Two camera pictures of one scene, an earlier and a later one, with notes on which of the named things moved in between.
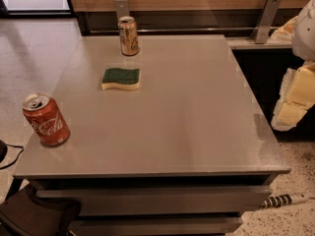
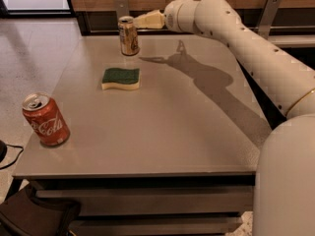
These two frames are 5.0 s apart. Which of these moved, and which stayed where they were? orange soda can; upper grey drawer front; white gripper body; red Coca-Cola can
Moved: white gripper body
Stayed: upper grey drawer front; orange soda can; red Coca-Cola can
